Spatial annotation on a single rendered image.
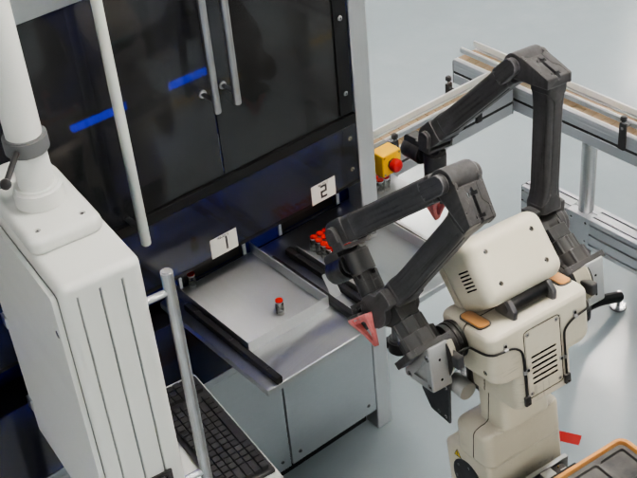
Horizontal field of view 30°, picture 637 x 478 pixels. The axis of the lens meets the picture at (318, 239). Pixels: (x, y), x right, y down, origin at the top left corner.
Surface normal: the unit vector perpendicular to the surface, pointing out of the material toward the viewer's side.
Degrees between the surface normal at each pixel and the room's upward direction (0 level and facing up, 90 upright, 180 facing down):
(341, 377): 90
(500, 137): 0
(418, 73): 0
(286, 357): 0
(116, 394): 90
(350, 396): 90
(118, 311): 90
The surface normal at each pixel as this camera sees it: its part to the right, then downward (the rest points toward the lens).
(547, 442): 0.54, 0.33
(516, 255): 0.36, -0.21
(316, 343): -0.08, -0.81
